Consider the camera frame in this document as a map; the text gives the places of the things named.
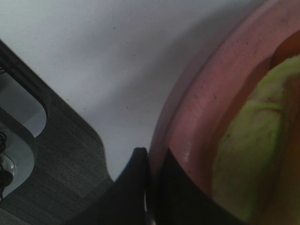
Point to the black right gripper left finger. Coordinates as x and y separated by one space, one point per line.
123 203

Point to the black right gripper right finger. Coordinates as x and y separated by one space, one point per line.
176 200

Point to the sandwich with lettuce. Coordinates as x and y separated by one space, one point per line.
247 150

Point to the pink round plate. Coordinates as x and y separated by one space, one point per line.
211 89

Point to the grey robot base frame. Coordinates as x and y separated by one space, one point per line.
70 172

